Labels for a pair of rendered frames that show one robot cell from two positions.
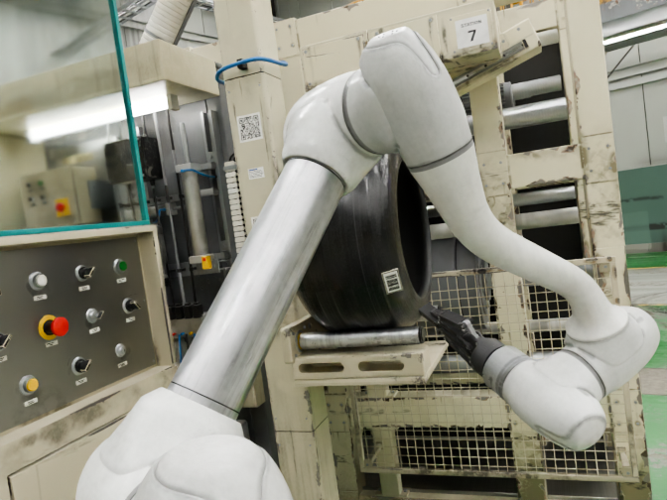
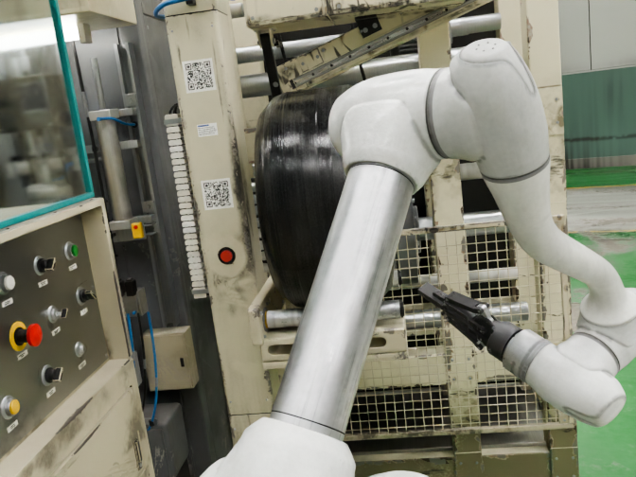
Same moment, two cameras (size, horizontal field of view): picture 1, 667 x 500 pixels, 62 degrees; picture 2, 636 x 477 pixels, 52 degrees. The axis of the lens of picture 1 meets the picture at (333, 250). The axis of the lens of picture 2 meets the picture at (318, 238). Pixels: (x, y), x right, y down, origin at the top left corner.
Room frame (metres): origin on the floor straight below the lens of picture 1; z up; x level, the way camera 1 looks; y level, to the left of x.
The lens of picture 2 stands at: (-0.05, 0.34, 1.41)
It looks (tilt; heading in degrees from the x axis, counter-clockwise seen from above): 11 degrees down; 347
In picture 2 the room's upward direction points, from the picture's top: 7 degrees counter-clockwise
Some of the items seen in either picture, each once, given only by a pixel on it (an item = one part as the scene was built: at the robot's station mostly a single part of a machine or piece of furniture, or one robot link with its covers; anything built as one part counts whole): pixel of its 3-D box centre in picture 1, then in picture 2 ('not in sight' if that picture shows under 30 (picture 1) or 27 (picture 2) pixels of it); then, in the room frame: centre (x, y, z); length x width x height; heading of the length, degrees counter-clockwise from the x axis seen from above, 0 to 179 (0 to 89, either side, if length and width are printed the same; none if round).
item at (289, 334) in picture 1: (315, 329); (270, 303); (1.65, 0.09, 0.90); 0.40 x 0.03 x 0.10; 159
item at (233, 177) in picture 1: (245, 241); (190, 206); (1.67, 0.26, 1.19); 0.05 x 0.04 x 0.48; 159
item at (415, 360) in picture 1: (359, 362); (333, 339); (1.46, -0.03, 0.84); 0.36 x 0.09 x 0.06; 69
